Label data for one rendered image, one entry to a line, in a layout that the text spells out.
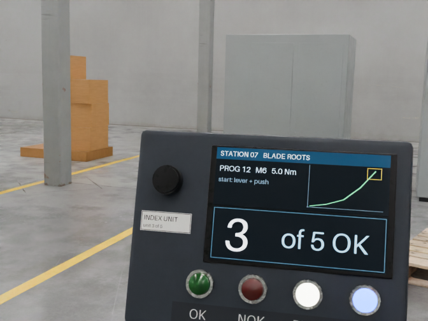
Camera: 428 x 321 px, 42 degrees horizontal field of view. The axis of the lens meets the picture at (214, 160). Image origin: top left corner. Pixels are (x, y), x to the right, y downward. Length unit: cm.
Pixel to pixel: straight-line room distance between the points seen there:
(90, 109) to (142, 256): 820
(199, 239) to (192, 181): 6
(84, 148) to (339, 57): 401
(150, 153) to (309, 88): 763
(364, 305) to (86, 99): 828
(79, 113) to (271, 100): 294
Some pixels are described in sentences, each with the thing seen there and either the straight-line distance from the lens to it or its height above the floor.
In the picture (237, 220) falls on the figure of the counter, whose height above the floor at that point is 118.
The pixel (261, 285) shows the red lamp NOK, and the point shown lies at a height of 112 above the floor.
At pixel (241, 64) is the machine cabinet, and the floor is 151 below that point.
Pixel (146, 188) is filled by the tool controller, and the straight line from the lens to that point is 55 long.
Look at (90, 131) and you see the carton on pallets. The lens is 871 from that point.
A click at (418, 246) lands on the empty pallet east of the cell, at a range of 433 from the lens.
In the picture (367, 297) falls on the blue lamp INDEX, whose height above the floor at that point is 112.
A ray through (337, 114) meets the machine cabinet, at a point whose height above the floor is 83.
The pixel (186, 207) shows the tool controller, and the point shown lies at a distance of 54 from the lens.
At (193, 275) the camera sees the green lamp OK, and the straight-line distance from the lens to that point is 53.
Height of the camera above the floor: 131
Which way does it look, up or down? 8 degrees down
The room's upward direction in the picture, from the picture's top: 1 degrees clockwise
